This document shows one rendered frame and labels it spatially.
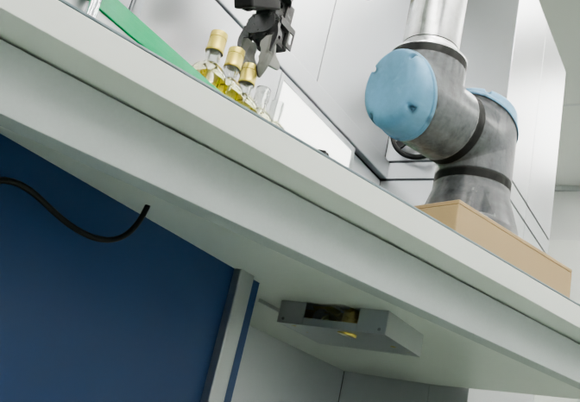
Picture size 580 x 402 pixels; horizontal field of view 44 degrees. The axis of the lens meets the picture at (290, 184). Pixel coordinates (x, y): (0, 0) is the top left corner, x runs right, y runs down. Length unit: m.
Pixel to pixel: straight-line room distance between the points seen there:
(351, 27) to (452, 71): 1.19
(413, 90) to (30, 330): 0.58
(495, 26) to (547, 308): 1.54
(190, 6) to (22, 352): 0.87
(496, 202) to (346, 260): 0.31
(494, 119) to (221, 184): 0.51
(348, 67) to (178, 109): 1.54
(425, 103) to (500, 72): 1.40
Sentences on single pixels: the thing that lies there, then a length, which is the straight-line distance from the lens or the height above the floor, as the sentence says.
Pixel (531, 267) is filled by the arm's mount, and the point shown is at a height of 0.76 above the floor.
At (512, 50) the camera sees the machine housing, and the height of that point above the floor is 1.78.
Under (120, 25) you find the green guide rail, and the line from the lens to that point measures 1.03.
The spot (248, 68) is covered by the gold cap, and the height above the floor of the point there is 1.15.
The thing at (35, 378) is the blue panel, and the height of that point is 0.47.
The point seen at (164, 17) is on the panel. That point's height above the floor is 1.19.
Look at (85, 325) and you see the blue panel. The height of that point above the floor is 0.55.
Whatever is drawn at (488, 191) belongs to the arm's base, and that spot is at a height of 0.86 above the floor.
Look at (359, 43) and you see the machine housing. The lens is 2.26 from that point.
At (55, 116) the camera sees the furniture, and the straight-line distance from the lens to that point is 0.65.
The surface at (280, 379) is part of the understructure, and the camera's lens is 1.89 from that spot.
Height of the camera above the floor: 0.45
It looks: 20 degrees up
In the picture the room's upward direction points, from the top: 13 degrees clockwise
